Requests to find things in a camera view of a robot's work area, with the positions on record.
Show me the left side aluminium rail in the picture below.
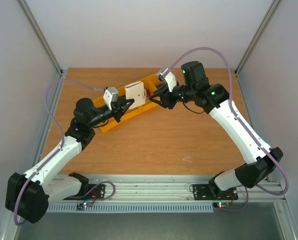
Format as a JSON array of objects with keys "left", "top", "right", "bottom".
[{"left": 32, "top": 77, "right": 64, "bottom": 166}]

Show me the right small circuit board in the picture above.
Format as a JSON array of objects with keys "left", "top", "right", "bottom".
[{"left": 213, "top": 201, "right": 232, "bottom": 209}]

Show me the right side aluminium rail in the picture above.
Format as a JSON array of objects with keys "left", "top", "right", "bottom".
[{"left": 237, "top": 73, "right": 273, "bottom": 146}]

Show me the aluminium rail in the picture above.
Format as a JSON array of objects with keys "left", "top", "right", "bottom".
[
  {"left": 237, "top": 73, "right": 273, "bottom": 146},
  {"left": 32, "top": 77, "right": 64, "bottom": 166},
  {"left": 81, "top": 173, "right": 286, "bottom": 204}
]

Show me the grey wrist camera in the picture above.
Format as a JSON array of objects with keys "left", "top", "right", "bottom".
[
  {"left": 103, "top": 87, "right": 119, "bottom": 110},
  {"left": 156, "top": 67, "right": 169, "bottom": 82}
]

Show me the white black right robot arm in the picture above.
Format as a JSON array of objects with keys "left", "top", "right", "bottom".
[{"left": 149, "top": 61, "right": 283, "bottom": 198}]

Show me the right rear aluminium frame post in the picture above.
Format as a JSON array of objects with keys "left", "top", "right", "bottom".
[{"left": 235, "top": 0, "right": 282, "bottom": 76}]

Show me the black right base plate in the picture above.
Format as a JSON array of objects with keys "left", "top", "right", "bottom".
[{"left": 189, "top": 184, "right": 239, "bottom": 201}]

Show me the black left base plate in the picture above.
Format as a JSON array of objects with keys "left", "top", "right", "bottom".
[{"left": 63, "top": 184, "right": 106, "bottom": 201}]

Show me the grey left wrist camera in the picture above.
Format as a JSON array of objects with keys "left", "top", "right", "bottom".
[{"left": 103, "top": 87, "right": 119, "bottom": 110}]

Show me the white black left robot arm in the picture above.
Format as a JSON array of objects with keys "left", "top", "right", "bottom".
[{"left": 5, "top": 97, "right": 134, "bottom": 226}]

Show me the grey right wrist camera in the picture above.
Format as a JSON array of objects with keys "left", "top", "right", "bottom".
[{"left": 156, "top": 67, "right": 169, "bottom": 82}]

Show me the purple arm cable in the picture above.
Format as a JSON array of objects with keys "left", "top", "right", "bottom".
[
  {"left": 167, "top": 46, "right": 289, "bottom": 213},
  {"left": 13, "top": 79, "right": 116, "bottom": 227}
]

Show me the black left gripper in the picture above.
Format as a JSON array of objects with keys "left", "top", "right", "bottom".
[{"left": 89, "top": 96, "right": 134, "bottom": 128}]

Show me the left small circuit board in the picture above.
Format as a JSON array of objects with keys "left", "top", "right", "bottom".
[{"left": 76, "top": 202, "right": 92, "bottom": 211}]

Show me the small circuit board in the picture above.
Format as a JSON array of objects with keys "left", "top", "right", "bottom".
[
  {"left": 76, "top": 202, "right": 92, "bottom": 211},
  {"left": 213, "top": 201, "right": 232, "bottom": 209}
]

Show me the aluminium front rail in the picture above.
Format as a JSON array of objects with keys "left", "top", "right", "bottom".
[{"left": 81, "top": 173, "right": 286, "bottom": 204}]

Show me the red VIP card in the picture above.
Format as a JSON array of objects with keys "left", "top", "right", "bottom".
[{"left": 145, "top": 89, "right": 151, "bottom": 99}]

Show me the aluminium frame post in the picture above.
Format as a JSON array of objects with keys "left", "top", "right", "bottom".
[
  {"left": 235, "top": 0, "right": 282, "bottom": 76},
  {"left": 17, "top": 0, "right": 63, "bottom": 76}
]

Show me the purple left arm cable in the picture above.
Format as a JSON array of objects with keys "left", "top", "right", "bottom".
[{"left": 13, "top": 79, "right": 116, "bottom": 227}]

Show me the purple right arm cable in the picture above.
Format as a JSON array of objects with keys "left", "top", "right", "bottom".
[{"left": 167, "top": 46, "right": 289, "bottom": 213}]

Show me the yellow plastic bin row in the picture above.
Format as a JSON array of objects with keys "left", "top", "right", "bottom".
[{"left": 93, "top": 72, "right": 173, "bottom": 134}]

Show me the grey slotted cable duct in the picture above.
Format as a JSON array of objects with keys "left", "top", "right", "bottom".
[{"left": 47, "top": 202, "right": 214, "bottom": 214}]

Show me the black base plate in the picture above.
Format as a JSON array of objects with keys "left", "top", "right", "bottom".
[
  {"left": 189, "top": 184, "right": 239, "bottom": 201},
  {"left": 63, "top": 184, "right": 106, "bottom": 201}
]

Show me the left rear aluminium frame post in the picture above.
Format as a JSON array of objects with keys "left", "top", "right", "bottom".
[{"left": 17, "top": 0, "right": 63, "bottom": 76}]

